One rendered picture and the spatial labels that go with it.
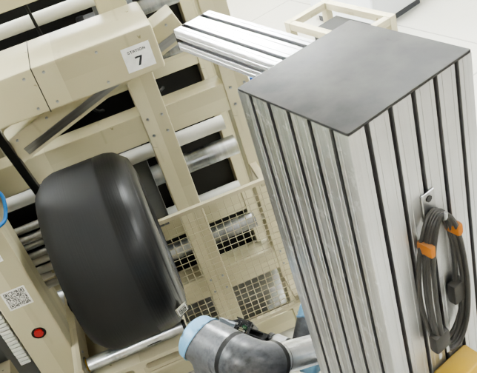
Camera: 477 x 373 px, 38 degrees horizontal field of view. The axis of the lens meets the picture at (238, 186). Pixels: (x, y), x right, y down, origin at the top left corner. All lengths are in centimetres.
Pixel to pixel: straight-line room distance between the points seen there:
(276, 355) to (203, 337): 17
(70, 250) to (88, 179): 23
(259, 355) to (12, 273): 90
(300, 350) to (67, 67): 108
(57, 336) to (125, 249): 50
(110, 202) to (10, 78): 48
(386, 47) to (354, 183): 24
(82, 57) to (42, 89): 15
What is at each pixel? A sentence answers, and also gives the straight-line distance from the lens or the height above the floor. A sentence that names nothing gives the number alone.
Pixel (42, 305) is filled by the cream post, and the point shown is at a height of 116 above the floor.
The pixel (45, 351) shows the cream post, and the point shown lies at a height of 98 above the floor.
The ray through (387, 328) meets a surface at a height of 165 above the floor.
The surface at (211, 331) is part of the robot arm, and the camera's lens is 165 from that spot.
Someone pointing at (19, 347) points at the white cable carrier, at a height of 103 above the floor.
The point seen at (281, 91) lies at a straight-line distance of 105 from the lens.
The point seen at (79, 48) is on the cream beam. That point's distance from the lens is 217.
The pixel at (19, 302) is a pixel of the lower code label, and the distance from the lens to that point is 227.
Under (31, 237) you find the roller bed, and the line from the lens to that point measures 261.
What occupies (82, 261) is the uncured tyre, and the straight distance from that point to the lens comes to 200.
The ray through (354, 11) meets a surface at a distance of 438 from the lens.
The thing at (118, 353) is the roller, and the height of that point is 91.
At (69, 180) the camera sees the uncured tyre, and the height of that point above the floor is 149.
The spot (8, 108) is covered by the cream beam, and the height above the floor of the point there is 169.
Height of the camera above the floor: 253
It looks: 35 degrees down
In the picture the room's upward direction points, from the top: 18 degrees counter-clockwise
